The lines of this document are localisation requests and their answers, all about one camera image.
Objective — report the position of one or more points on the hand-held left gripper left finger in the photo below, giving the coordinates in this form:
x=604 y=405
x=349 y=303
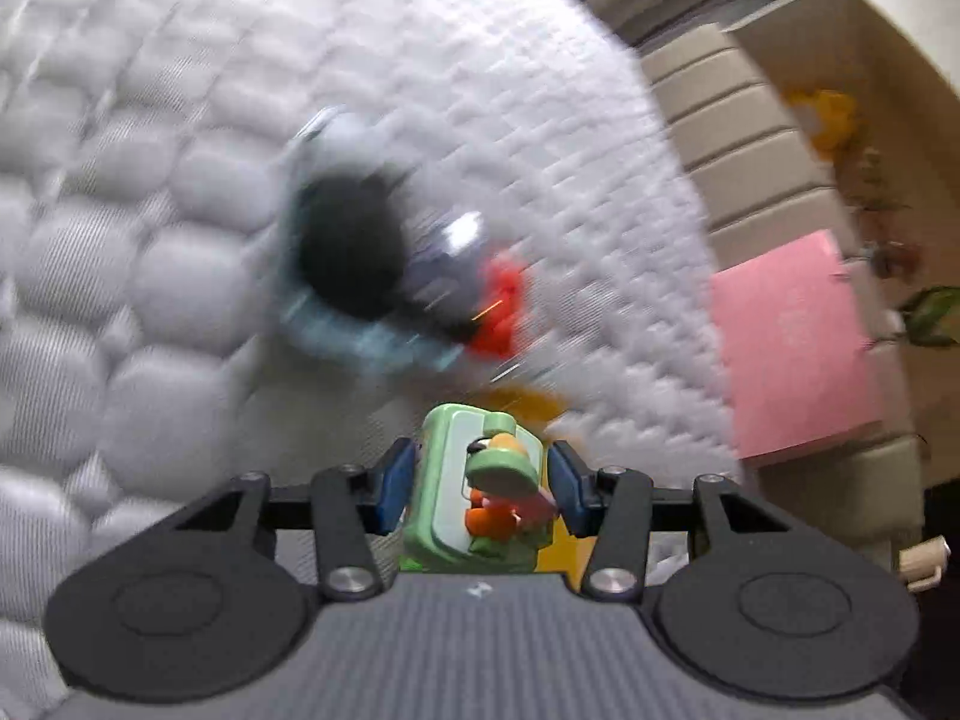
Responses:
x=396 y=487

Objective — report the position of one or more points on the purple computer mouse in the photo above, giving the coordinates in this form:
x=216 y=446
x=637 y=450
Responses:
x=446 y=262

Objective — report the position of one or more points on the grey quilted mattress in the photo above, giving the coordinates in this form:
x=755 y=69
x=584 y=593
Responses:
x=150 y=165

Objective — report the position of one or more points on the yellow container lid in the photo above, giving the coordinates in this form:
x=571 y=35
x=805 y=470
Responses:
x=517 y=409

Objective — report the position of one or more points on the clear glass food container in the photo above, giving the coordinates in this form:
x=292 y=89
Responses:
x=322 y=337

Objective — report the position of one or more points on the yellow plush toy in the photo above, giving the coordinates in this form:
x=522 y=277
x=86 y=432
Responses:
x=821 y=120

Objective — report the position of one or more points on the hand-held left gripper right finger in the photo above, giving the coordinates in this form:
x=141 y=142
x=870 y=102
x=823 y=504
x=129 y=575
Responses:
x=571 y=487

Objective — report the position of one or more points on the black plush toy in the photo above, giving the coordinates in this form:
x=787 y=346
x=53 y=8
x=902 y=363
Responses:
x=349 y=247

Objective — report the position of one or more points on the green plant leaves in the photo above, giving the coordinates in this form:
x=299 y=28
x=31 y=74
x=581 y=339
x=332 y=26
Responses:
x=934 y=315

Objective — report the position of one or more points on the red paw toy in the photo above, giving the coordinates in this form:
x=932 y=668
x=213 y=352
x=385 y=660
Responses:
x=510 y=285

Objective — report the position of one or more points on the beige padded headboard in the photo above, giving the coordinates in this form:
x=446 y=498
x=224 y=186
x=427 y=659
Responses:
x=727 y=127

